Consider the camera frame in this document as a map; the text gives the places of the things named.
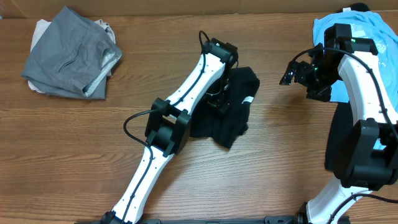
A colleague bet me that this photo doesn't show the grey folded shorts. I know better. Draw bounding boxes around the grey folded shorts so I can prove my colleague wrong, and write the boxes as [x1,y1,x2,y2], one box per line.
[21,6,122,100]

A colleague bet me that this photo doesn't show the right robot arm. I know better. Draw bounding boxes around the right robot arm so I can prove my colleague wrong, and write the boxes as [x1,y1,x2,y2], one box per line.
[280,23,397,223]

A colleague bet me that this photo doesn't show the white folded garment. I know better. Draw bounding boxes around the white folded garment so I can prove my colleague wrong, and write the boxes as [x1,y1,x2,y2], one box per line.
[27,19,116,93]

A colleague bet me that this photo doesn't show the black t-shirt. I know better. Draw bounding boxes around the black t-shirt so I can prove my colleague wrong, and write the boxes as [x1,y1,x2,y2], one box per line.
[190,67,260,149]

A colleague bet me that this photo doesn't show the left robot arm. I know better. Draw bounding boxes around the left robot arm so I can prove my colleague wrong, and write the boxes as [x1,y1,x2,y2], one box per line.
[100,39,238,223]

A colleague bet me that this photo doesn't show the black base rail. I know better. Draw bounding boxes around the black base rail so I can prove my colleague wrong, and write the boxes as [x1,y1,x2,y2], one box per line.
[74,215,304,224]

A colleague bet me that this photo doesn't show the light blue t-shirt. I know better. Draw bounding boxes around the light blue t-shirt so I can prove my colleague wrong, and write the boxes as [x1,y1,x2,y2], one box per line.
[313,9,397,129]

